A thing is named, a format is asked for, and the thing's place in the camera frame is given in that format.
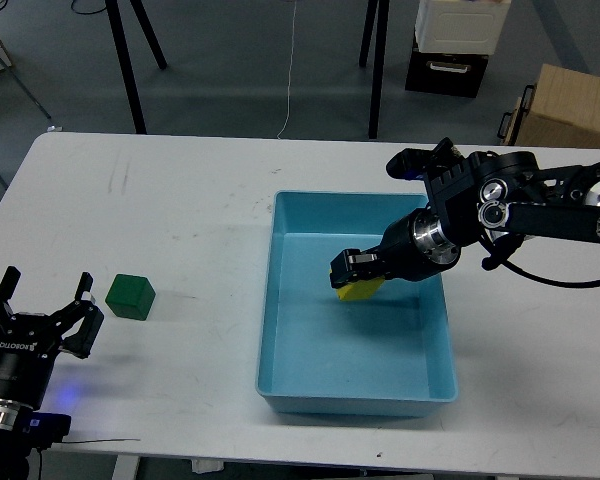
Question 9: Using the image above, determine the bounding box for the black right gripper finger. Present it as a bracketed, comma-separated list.
[329, 248, 385, 289]

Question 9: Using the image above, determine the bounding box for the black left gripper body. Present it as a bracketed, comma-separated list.
[0, 311, 80, 408]

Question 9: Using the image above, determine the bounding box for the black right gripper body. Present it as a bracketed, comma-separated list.
[377, 208, 461, 280]

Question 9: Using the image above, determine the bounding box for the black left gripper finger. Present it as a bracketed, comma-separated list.
[52, 272, 104, 359]
[0, 266, 21, 333]

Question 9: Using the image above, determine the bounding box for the yellow cube block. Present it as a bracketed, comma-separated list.
[336, 278, 384, 302]

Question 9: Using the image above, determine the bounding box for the green cube block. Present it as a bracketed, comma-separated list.
[105, 273, 156, 321]

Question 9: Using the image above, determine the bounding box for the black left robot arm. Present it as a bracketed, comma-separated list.
[0, 266, 104, 479]

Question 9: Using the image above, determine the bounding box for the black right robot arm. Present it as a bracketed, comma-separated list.
[330, 138, 600, 300]

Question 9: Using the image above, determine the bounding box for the black storage box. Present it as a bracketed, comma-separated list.
[405, 43, 489, 98]

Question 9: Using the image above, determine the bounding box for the light blue plastic bin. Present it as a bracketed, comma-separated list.
[257, 191, 458, 417]

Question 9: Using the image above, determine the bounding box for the black table leg right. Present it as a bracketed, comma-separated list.
[358, 0, 390, 140]

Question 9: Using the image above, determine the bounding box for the black table leg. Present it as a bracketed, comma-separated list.
[358, 0, 390, 140]
[103, 0, 168, 135]

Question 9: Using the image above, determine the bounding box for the black table leg left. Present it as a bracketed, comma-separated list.
[103, 0, 168, 135]

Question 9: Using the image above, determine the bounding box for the blue lit camera module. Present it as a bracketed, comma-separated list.
[22, 412, 71, 449]

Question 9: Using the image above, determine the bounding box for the white hanging cable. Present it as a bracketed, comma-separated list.
[276, 0, 298, 141]

